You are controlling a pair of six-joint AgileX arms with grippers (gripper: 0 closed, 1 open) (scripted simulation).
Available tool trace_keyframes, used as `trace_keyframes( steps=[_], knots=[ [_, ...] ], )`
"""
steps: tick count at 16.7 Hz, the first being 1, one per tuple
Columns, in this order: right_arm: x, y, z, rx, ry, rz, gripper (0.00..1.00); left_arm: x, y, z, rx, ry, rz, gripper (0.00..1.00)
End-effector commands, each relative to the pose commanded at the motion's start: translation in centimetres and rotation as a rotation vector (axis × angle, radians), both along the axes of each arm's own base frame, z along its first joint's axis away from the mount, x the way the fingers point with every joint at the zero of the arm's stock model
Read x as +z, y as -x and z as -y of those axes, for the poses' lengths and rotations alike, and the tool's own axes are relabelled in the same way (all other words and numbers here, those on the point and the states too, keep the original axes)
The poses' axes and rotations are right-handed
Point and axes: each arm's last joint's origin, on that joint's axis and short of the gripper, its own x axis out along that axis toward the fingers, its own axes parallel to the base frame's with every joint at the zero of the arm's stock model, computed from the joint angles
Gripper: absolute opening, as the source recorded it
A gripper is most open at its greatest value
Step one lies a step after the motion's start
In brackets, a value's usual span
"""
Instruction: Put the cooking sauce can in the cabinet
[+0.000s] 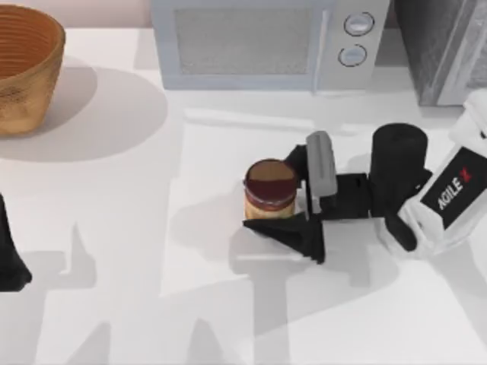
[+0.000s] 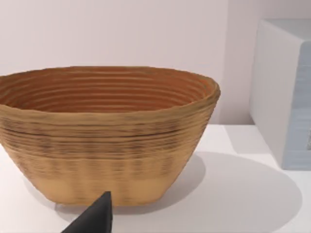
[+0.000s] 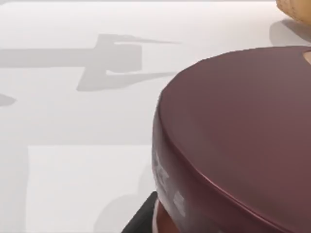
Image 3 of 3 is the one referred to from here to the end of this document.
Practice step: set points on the dark red round container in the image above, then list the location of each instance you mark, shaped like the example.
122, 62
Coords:
233, 136

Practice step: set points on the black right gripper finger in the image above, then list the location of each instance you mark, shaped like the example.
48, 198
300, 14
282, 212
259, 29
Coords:
143, 216

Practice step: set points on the woven wicker basket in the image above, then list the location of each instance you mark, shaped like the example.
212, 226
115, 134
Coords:
295, 11

